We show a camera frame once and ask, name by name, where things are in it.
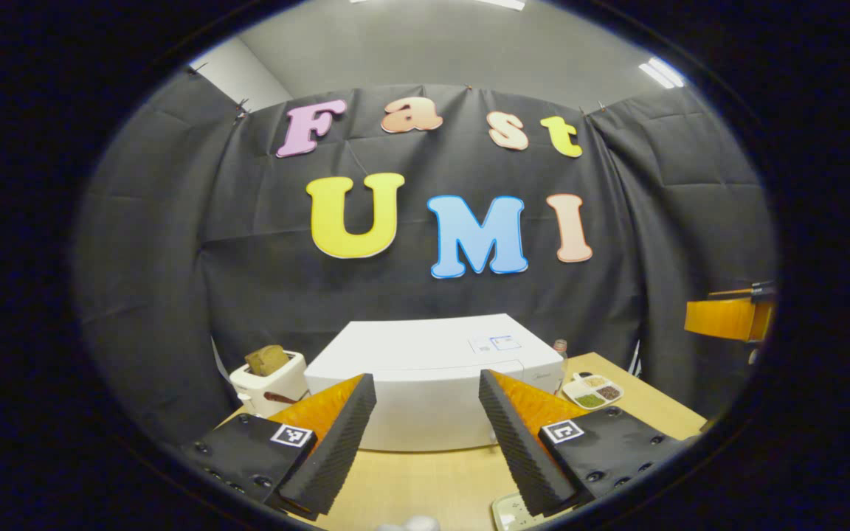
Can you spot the pale green rectangular plate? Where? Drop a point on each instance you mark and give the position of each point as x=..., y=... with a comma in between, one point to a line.
x=506, y=512

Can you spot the brown bread slice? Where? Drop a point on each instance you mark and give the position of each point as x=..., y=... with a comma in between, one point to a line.
x=266, y=360

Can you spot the clear bottle with red label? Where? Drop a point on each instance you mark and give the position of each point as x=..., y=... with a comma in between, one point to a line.
x=560, y=354

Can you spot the white microwave oven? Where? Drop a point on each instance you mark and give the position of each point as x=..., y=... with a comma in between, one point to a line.
x=417, y=369

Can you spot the white toaster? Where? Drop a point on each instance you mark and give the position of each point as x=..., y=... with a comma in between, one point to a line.
x=274, y=387

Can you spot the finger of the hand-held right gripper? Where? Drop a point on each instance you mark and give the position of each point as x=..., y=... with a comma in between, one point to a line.
x=724, y=317

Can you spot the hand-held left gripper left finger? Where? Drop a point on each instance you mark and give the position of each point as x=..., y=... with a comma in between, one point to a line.
x=336, y=450

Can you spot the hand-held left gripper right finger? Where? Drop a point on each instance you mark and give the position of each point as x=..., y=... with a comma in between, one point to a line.
x=517, y=450

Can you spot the ceiling light panel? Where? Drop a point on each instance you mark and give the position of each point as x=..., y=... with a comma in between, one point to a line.
x=502, y=4
x=661, y=72

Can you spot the white divided dish of beans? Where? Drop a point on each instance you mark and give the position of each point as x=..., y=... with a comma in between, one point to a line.
x=592, y=391

